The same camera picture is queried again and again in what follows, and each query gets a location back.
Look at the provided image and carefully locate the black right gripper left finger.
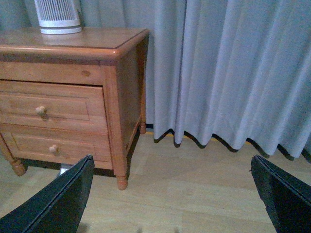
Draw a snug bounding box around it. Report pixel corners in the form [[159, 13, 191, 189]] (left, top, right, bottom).
[[0, 155, 94, 233]]

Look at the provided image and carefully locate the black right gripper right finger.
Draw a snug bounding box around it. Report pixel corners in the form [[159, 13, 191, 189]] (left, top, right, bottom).
[[251, 155, 311, 233]]

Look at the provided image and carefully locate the lower drawer wooden knob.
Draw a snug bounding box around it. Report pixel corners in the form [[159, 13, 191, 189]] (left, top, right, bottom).
[[49, 145, 59, 156]]

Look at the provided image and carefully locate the drawer wooden knob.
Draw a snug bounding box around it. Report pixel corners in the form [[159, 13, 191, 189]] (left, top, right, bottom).
[[35, 106, 47, 117], [49, 145, 59, 156]]

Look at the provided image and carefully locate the upper drawer wooden knob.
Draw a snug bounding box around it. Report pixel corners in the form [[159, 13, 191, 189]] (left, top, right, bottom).
[[35, 106, 47, 117]]

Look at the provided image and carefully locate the grey floor socket box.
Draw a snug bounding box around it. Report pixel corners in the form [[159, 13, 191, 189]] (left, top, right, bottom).
[[59, 164, 72, 175]]

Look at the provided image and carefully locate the wooden nightstand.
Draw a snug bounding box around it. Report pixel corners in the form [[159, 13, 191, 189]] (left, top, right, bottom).
[[0, 27, 149, 190]]

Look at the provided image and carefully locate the grey curtain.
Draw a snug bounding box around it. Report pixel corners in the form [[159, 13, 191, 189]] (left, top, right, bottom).
[[0, 0, 311, 159]]

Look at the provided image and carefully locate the white cylindrical air purifier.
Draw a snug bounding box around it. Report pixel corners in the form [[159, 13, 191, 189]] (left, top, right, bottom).
[[35, 0, 82, 34]]

